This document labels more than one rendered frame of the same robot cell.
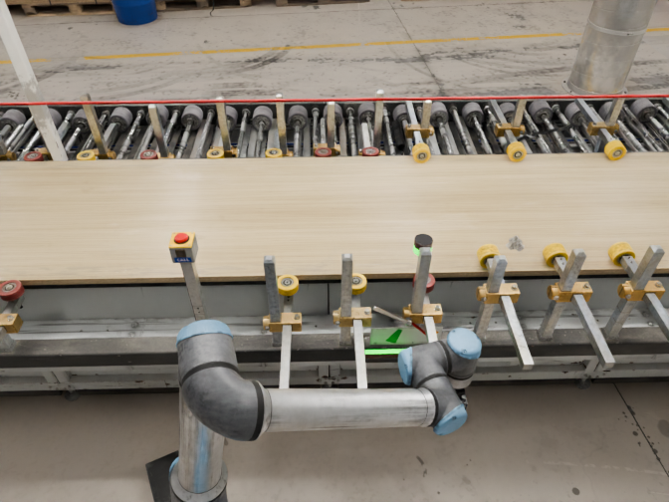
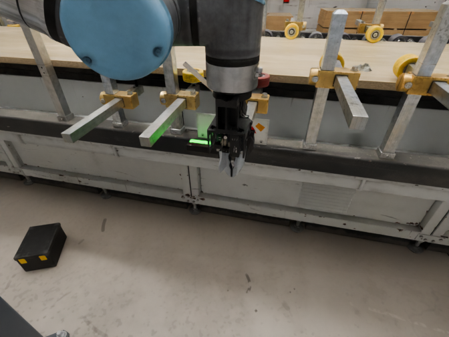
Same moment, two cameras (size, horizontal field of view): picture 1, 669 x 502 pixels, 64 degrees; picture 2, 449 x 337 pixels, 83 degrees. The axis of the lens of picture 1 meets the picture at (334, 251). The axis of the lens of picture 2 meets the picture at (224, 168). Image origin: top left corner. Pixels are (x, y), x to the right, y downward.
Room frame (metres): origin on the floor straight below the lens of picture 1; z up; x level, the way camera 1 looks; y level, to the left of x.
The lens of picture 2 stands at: (0.42, -0.44, 1.18)
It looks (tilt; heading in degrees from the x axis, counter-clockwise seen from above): 37 degrees down; 14
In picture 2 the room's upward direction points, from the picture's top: straight up
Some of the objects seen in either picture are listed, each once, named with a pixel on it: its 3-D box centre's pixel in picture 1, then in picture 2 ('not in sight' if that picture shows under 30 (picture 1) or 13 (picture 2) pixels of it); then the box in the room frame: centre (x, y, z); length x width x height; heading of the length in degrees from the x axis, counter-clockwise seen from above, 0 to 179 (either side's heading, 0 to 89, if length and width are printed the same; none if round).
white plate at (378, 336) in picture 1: (405, 336); (231, 129); (1.22, -0.26, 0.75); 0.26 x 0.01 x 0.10; 91
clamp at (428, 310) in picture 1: (421, 313); (248, 101); (1.25, -0.31, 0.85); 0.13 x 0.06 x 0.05; 91
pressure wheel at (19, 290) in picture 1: (15, 297); not in sight; (1.32, 1.17, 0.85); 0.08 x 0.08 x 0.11
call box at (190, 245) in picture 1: (183, 248); not in sight; (1.22, 0.47, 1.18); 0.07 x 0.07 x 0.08; 1
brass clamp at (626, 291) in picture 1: (640, 290); not in sight; (1.26, -1.06, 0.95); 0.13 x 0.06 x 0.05; 91
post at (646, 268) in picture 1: (630, 297); not in sight; (1.26, -1.04, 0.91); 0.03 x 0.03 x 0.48; 1
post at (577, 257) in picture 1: (558, 300); (410, 97); (1.25, -0.79, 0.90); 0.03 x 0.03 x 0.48; 1
